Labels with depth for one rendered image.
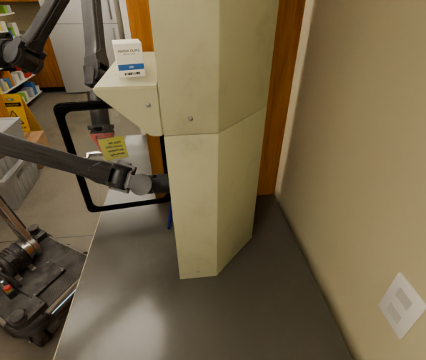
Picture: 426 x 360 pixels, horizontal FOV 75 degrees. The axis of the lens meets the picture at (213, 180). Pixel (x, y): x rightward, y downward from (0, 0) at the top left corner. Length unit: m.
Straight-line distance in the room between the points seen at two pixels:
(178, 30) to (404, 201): 0.50
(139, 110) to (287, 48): 0.55
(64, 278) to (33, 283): 0.16
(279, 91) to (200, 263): 0.60
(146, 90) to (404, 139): 0.47
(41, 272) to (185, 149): 1.57
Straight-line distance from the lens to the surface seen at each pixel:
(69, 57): 5.81
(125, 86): 0.54
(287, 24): 0.94
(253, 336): 0.80
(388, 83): 0.65
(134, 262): 0.95
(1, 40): 1.40
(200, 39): 0.51
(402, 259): 0.64
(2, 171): 2.92
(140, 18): 0.89
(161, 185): 0.79
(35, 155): 0.77
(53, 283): 1.94
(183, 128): 0.56
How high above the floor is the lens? 1.66
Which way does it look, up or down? 35 degrees down
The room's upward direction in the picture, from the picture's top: straight up
